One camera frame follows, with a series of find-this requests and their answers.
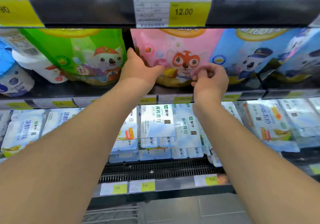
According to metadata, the person's left hand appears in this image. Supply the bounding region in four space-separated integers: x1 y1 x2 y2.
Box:
119 47 166 92

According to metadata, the person's right hand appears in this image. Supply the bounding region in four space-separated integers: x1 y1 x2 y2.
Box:
191 63 229 104

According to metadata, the pink cartoon fox drink pack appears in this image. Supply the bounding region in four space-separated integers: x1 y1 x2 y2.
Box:
130 29 225 88

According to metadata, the person's left forearm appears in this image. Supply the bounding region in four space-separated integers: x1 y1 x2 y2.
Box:
0 79 156 224

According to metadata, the person's right forearm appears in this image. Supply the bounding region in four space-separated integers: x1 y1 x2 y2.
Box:
192 97 320 224

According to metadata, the blue cartoon koala drink pack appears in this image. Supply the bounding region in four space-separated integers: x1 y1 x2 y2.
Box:
260 29 320 84
209 29 308 85

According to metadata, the pile of white green-print multipacks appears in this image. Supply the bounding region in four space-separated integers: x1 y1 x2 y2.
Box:
109 102 243 168

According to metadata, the large white yellow price label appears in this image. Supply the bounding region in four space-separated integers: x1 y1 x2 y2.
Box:
133 0 213 29
0 0 45 28

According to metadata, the white multipack with yellow print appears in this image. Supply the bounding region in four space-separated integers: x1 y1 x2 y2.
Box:
243 100 300 153

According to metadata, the green cartoon koala drink pack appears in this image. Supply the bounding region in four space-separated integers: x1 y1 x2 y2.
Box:
19 29 127 86

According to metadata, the white yellow orange price tag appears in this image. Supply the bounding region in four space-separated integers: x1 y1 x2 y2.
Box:
194 174 228 187

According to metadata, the row of small yellow labels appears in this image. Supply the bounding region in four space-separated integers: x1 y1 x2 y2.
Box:
5 91 307 109

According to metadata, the white blue yogurt multipack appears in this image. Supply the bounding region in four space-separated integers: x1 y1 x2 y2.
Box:
1 109 46 157
41 107 83 137

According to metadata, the pale blue yogurt multipack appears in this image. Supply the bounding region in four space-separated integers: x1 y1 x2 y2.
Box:
278 98 320 148

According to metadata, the white bottle with red print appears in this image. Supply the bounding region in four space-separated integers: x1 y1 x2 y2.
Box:
0 29 68 84

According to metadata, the blue and white bottle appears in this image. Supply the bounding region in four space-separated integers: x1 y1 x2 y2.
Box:
0 40 35 98

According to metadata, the black shelf edge rail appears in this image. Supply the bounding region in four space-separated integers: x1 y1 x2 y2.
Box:
0 89 320 110
0 0 320 29

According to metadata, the grey wire rack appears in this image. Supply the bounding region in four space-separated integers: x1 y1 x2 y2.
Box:
82 206 140 224

